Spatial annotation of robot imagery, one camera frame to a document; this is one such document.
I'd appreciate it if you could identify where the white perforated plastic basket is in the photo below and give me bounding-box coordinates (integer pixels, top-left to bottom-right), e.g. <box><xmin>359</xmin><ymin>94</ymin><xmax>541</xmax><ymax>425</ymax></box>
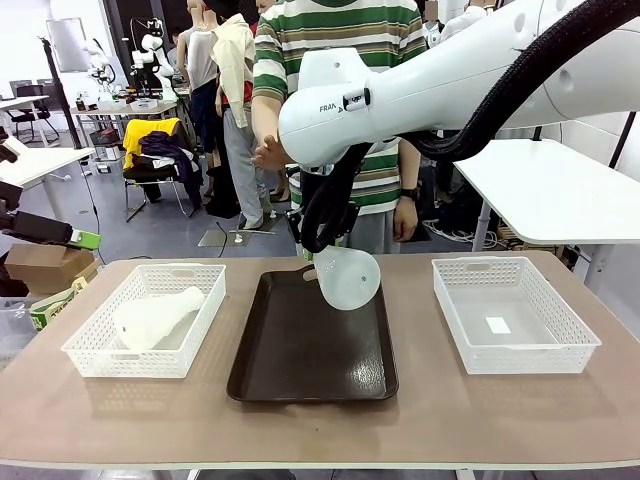
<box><xmin>430</xmin><ymin>255</ymin><xmax>603</xmax><ymax>376</ymax></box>
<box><xmin>60</xmin><ymin>263</ymin><xmax>228</xmax><ymax>379</ymax></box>

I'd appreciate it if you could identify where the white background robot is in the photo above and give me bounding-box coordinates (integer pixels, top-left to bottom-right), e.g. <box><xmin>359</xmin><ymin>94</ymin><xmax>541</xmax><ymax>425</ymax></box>
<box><xmin>130</xmin><ymin>16</ymin><xmax>180</xmax><ymax>104</ymax></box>

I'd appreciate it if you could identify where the brown cardboard box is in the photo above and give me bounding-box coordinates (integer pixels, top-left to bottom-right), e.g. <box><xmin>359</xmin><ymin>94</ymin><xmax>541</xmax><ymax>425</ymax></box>
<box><xmin>3</xmin><ymin>243</ymin><xmax>102</xmax><ymax>297</ymax></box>

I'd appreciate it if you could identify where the person's left forearm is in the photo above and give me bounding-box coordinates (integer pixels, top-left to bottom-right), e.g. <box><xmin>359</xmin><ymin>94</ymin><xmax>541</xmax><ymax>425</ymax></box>
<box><xmin>396</xmin><ymin>136</ymin><xmax>425</xmax><ymax>193</ymax></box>

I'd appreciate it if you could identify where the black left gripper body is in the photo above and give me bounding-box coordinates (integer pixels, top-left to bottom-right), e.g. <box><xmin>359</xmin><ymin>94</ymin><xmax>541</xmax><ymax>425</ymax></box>
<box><xmin>0</xmin><ymin>179</ymin><xmax>25</xmax><ymax>232</ymax></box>

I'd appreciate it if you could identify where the grey floor plate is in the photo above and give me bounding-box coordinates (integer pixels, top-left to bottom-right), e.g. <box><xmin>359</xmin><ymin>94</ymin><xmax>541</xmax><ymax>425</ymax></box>
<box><xmin>197</xmin><ymin>228</ymin><xmax>277</xmax><ymax>249</ymax></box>

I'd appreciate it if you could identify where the large white table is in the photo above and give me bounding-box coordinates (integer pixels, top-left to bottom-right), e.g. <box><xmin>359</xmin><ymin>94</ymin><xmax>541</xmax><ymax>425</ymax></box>
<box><xmin>451</xmin><ymin>138</ymin><xmax>640</xmax><ymax>255</ymax></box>

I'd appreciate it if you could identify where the yellow garment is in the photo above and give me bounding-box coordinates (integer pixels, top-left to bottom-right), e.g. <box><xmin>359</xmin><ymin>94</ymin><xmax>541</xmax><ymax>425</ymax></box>
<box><xmin>122</xmin><ymin>117</ymin><xmax>184</xmax><ymax>171</ymax></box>

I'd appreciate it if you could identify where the person's right hand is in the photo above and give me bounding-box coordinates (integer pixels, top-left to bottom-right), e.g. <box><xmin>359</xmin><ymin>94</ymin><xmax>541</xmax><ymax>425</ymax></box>
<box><xmin>250</xmin><ymin>133</ymin><xmax>291</xmax><ymax>171</ymax></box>

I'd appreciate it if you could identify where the background work desk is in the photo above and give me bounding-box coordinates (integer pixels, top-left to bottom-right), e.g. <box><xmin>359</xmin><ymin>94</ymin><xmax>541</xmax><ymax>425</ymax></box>
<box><xmin>68</xmin><ymin>96</ymin><xmax>182</xmax><ymax>151</ymax></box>

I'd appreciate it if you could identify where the black slanted stand leg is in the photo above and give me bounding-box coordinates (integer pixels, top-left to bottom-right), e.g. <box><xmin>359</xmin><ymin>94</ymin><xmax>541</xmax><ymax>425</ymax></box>
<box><xmin>608</xmin><ymin>110</ymin><xmax>637</xmax><ymax>170</ymax></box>

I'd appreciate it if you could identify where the black office chair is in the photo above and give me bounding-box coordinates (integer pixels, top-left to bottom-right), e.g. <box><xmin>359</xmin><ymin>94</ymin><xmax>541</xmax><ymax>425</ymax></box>
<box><xmin>6</xmin><ymin>81</ymin><xmax>60</xmax><ymax>147</ymax></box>

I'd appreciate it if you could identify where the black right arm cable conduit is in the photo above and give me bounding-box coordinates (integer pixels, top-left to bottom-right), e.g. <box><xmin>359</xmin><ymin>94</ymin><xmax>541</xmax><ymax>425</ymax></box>
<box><xmin>298</xmin><ymin>0</ymin><xmax>632</xmax><ymax>254</ymax></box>

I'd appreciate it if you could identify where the dark red case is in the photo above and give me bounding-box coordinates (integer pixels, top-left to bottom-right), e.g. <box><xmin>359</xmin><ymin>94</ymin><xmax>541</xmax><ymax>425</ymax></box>
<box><xmin>90</xmin><ymin>126</ymin><xmax>124</xmax><ymax>149</ymax></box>

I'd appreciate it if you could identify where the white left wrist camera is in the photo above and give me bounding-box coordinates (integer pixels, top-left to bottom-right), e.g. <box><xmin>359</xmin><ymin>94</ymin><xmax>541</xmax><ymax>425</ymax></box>
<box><xmin>0</xmin><ymin>127</ymin><xmax>22</xmax><ymax>165</ymax></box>

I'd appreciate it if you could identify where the translucent plastic conical flask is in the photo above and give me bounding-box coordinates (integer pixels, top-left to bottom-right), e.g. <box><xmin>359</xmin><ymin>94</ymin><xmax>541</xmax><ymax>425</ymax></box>
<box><xmin>113</xmin><ymin>285</ymin><xmax>206</xmax><ymax>352</ymax></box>
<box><xmin>303</xmin><ymin>245</ymin><xmax>383</xmax><ymax>312</ymax></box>

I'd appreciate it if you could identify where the person's left hand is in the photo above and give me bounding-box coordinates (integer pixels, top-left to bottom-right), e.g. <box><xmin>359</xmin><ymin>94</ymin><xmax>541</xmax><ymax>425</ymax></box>
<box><xmin>392</xmin><ymin>198</ymin><xmax>420</xmax><ymax>243</ymax></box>

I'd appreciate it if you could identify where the white reflector panel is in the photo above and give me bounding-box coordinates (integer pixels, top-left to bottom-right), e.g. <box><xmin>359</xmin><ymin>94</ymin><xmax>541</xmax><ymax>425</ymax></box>
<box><xmin>45</xmin><ymin>17</ymin><xmax>91</xmax><ymax>74</ymax></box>

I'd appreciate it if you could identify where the black light stand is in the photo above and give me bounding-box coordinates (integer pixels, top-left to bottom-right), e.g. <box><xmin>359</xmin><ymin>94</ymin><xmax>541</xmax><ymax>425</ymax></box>
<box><xmin>38</xmin><ymin>36</ymin><xmax>84</xmax><ymax>151</ymax></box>

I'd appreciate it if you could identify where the person's right forearm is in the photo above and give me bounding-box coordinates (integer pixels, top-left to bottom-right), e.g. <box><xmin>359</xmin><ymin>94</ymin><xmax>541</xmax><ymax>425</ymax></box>
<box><xmin>250</xmin><ymin>93</ymin><xmax>285</xmax><ymax>151</ymax></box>

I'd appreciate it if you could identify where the dark purple garment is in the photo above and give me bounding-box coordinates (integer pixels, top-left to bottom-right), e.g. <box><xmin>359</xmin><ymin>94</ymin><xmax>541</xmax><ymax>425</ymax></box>
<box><xmin>138</xmin><ymin>130</ymin><xmax>205</xmax><ymax>207</ymax></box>

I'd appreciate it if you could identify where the small white table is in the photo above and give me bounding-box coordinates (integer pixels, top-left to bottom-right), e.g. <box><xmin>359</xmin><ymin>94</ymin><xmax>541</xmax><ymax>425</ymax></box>
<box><xmin>9</xmin><ymin>146</ymin><xmax>97</xmax><ymax>194</ymax></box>

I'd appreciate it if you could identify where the mannequin with white tank top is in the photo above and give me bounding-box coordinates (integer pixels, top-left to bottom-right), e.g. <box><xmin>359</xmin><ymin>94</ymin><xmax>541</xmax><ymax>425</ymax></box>
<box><xmin>176</xmin><ymin>0</ymin><xmax>222</xmax><ymax>169</ymax></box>

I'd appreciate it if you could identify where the green and white carton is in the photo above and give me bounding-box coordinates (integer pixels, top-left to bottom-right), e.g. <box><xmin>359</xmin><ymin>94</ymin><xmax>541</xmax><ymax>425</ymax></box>
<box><xmin>28</xmin><ymin>276</ymin><xmax>91</xmax><ymax>333</ymax></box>

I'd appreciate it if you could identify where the person in green striped shirt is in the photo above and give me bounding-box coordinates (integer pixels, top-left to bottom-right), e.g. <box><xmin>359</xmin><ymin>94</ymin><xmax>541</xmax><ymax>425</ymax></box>
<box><xmin>251</xmin><ymin>0</ymin><xmax>432</xmax><ymax>257</ymax></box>

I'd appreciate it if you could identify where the dark brown plastic tray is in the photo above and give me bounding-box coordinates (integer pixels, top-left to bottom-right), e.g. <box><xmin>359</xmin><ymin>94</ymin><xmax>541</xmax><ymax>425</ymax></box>
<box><xmin>226</xmin><ymin>263</ymin><xmax>401</xmax><ymax>405</ymax></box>

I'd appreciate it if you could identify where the mannequin with cream shirt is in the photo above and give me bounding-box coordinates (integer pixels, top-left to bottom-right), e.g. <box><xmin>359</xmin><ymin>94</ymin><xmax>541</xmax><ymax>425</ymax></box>
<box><xmin>209</xmin><ymin>11</ymin><xmax>275</xmax><ymax>232</ymax></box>

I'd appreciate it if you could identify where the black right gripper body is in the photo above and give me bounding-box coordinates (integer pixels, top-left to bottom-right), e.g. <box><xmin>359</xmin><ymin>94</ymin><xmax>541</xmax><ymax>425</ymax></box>
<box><xmin>335</xmin><ymin>201</ymin><xmax>361</xmax><ymax>242</ymax></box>

